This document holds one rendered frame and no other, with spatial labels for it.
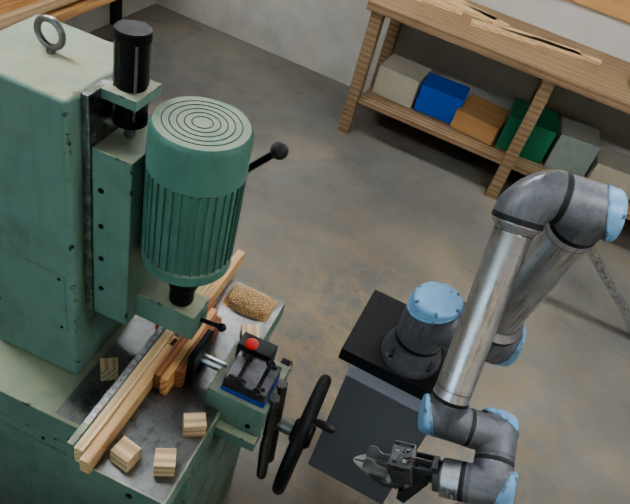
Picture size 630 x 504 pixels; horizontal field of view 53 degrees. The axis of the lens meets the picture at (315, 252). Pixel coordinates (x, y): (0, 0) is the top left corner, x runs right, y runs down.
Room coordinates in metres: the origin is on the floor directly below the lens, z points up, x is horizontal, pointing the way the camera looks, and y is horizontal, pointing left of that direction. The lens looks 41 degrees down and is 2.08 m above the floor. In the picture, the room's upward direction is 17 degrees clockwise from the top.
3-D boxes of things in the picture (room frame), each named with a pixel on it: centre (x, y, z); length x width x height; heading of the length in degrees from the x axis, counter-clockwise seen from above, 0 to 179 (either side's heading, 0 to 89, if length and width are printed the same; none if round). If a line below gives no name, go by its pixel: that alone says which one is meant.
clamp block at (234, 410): (0.83, 0.05, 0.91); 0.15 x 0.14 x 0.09; 171
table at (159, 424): (0.84, 0.14, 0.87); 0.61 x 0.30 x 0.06; 171
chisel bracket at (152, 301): (0.89, 0.26, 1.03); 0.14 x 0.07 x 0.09; 81
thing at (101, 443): (0.89, 0.24, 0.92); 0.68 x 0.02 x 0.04; 171
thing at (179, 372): (0.88, 0.19, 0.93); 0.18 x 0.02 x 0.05; 171
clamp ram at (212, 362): (0.84, 0.15, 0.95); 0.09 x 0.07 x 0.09; 171
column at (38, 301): (0.93, 0.53, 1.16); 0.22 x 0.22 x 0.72; 81
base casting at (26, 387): (0.91, 0.36, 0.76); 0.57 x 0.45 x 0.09; 81
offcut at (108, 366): (0.84, 0.37, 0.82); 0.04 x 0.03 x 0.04; 117
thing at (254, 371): (0.83, 0.05, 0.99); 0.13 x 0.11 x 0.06; 171
